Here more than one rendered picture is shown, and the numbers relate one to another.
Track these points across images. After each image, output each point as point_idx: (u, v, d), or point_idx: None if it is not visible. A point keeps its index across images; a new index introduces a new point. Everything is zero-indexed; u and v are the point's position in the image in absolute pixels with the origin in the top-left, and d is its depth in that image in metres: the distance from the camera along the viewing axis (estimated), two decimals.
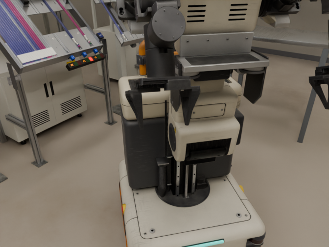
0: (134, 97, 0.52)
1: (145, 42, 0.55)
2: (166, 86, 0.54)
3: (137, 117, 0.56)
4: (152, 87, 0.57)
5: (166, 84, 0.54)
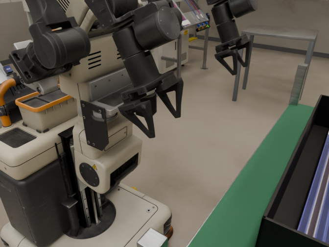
0: (146, 107, 0.49)
1: (124, 50, 0.51)
2: (161, 87, 0.54)
3: (143, 128, 0.53)
4: None
5: (161, 84, 0.53)
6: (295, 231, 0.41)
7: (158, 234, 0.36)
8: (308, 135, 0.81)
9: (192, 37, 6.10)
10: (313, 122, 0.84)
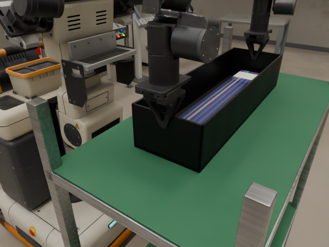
0: (172, 105, 0.52)
1: (153, 46, 0.47)
2: (163, 101, 0.49)
3: (159, 117, 0.56)
4: None
5: (164, 98, 0.49)
6: (150, 109, 0.58)
7: (42, 99, 0.53)
8: (220, 79, 0.98)
9: None
10: (226, 70, 1.00)
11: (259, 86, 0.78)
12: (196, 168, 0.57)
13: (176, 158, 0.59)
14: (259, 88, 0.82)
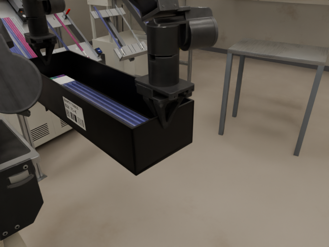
0: (182, 96, 0.55)
1: (173, 46, 0.47)
2: (191, 92, 0.53)
3: (165, 119, 0.55)
4: None
5: (192, 89, 0.52)
6: (152, 119, 0.54)
7: None
8: (40, 97, 0.85)
9: None
10: None
11: (106, 76, 0.85)
12: (190, 140, 0.66)
13: (176, 146, 0.63)
14: (100, 80, 0.87)
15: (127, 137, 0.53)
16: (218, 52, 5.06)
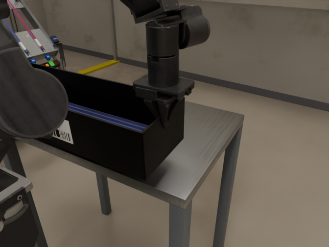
0: None
1: (176, 46, 0.47)
2: (191, 89, 0.54)
3: (166, 118, 0.56)
4: None
5: (191, 86, 0.54)
6: (155, 121, 0.53)
7: None
8: None
9: (112, 60, 4.07)
10: None
11: (73, 84, 0.79)
12: (182, 136, 0.67)
13: (173, 144, 0.63)
14: (66, 88, 0.81)
15: (135, 143, 0.52)
16: None
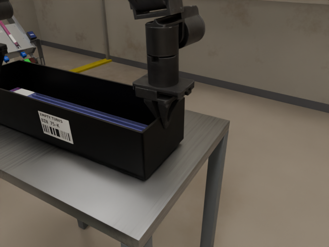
0: None
1: (176, 45, 0.48)
2: (191, 89, 0.54)
3: (166, 118, 0.56)
4: None
5: (191, 86, 0.54)
6: (155, 120, 0.53)
7: None
8: None
9: (104, 59, 3.92)
10: None
11: (74, 84, 0.79)
12: (182, 136, 0.67)
13: (173, 144, 0.63)
14: (66, 88, 0.81)
15: (135, 143, 0.52)
16: None
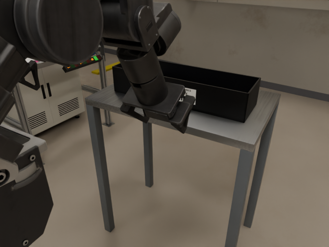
0: (192, 99, 0.52)
1: (156, 65, 0.43)
2: None
3: (183, 127, 0.54)
4: None
5: None
6: (252, 88, 0.96)
7: None
8: None
9: None
10: (124, 84, 1.18)
11: (178, 71, 1.22)
12: (256, 103, 1.09)
13: (253, 106, 1.06)
14: (172, 75, 1.23)
15: (242, 100, 0.94)
16: None
